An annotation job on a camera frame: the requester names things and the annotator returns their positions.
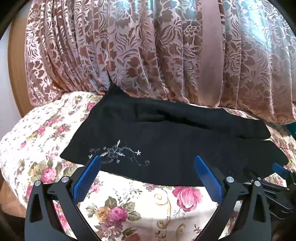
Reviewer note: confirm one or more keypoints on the plain brown curtain band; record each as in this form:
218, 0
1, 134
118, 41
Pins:
212, 58

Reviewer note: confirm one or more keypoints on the wooden frame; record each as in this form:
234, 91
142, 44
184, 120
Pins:
17, 81

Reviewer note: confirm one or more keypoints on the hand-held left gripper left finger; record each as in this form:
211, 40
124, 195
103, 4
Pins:
86, 179

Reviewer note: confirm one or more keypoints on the brown floral curtain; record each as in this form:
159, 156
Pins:
138, 46

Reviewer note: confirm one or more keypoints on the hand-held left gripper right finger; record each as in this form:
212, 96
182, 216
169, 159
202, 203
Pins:
208, 179

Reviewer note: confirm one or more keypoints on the teal object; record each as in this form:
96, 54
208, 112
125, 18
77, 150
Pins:
292, 127

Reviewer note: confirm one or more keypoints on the brown bed base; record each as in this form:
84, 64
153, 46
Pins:
10, 204

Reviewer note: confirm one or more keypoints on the black embroidered pants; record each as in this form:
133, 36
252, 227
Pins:
161, 139

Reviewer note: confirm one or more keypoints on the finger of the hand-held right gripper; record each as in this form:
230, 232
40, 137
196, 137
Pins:
280, 170
277, 199

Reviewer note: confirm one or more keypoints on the floral bed cover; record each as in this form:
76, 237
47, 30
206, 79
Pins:
46, 139

